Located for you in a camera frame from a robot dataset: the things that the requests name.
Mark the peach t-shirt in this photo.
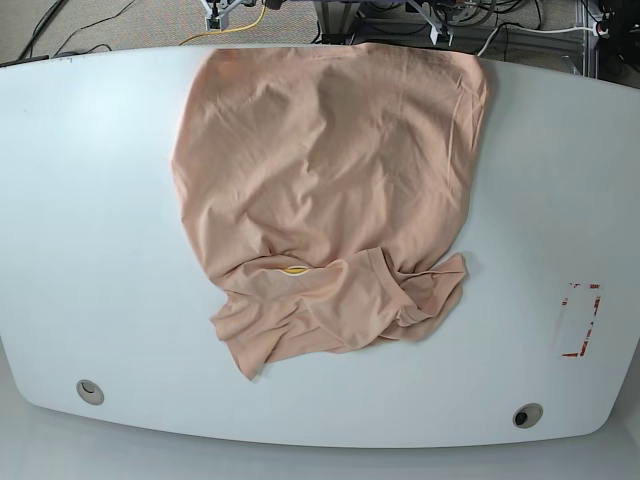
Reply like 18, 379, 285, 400
170, 44, 489, 378

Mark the right table grommet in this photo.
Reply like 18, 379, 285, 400
512, 403, 544, 429

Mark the table grommet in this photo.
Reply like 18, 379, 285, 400
76, 379, 105, 406
512, 403, 544, 429

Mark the left table grommet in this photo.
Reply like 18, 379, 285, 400
76, 379, 105, 406

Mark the red tape rectangle marking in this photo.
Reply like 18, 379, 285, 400
554, 283, 602, 358

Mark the aluminium frame stand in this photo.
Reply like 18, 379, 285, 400
313, 1, 363, 45

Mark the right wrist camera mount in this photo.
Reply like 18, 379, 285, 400
200, 0, 242, 31

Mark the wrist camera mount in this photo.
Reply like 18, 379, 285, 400
200, 0, 242, 31
406, 0, 453, 46

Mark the yellow cable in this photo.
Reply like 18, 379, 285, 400
179, 0, 266, 46

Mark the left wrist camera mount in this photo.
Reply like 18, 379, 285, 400
406, 0, 453, 46

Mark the white cable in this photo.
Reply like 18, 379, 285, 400
477, 22, 596, 57

